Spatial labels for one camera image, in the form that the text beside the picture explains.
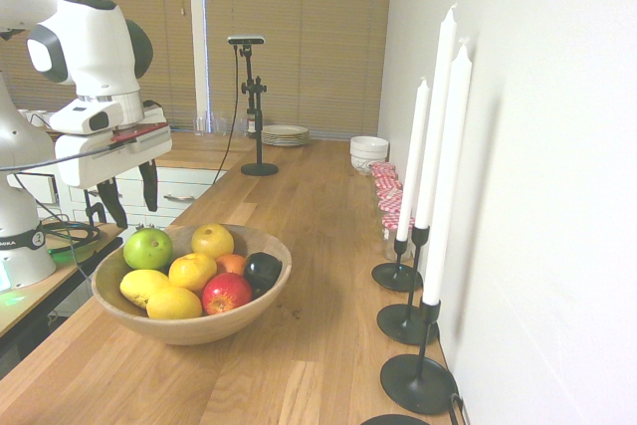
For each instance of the yellow lemon left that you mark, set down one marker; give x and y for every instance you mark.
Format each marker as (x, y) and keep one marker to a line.
(142, 285)

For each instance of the stack of white plates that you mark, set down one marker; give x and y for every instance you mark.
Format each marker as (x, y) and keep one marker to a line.
(284, 135)

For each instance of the glass jar red-checked lid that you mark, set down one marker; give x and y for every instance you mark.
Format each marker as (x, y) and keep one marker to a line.
(388, 194)
(390, 207)
(383, 168)
(386, 182)
(390, 226)

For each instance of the white window frame post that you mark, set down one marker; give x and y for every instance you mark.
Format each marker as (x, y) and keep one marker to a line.
(199, 22)

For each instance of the white patterned ceramic bowl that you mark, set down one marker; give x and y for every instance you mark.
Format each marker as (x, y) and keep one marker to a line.
(365, 165)

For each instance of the round wooden bowl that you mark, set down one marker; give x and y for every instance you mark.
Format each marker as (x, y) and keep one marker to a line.
(209, 328)

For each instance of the black camera stand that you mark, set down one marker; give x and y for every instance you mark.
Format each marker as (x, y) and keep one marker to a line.
(259, 166)

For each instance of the grey exterior camera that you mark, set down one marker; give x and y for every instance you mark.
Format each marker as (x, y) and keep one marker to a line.
(246, 40)

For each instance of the white drawer cabinet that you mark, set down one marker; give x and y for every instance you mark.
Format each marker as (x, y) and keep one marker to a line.
(174, 186)

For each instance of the tallest white candle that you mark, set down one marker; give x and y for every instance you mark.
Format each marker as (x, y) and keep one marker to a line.
(440, 96)

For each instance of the black short-stem candle holder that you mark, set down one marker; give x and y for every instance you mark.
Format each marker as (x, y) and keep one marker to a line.
(395, 276)

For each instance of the black round holder base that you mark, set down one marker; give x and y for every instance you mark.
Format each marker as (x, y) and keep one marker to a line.
(393, 420)

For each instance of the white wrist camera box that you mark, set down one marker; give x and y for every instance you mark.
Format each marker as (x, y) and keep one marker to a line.
(82, 116)

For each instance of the plain white ceramic bowl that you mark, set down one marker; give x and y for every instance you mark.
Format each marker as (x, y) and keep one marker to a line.
(368, 145)

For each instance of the green apple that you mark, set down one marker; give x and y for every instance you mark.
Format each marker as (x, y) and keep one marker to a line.
(147, 248)

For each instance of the red camera mount plate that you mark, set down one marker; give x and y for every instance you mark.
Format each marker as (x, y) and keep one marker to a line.
(142, 133)

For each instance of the clear drinking glass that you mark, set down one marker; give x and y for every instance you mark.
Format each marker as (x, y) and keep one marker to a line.
(199, 125)
(212, 124)

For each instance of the red apple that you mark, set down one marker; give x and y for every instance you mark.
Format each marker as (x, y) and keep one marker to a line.
(226, 294)

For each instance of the black tall-stem candle holder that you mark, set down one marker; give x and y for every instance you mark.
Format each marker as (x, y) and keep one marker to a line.
(405, 328)

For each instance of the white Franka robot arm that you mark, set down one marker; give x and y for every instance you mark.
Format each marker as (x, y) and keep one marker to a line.
(94, 47)

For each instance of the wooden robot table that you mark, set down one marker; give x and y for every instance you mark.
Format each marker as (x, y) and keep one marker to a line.
(30, 303)

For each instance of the dark avocado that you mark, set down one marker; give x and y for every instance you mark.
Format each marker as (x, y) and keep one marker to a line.
(262, 271)

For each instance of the black medium-stem candle holder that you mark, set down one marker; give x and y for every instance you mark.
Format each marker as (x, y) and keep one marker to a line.
(415, 385)

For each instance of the white cups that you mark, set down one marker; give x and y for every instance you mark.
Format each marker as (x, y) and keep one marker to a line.
(35, 117)

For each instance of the yellow apple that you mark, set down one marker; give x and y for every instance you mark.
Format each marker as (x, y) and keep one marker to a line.
(212, 242)

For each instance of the small orange fruit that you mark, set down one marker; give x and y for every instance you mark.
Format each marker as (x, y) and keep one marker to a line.
(233, 264)

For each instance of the wide brown window blind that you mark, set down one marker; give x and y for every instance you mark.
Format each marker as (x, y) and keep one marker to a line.
(308, 37)

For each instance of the yellow orange citrus fruit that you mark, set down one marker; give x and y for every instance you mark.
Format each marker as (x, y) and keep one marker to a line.
(191, 272)

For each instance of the yellow lemon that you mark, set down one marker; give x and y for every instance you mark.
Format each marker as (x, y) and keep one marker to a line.
(174, 303)
(142, 285)

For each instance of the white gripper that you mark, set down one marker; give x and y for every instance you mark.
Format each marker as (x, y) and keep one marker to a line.
(99, 158)

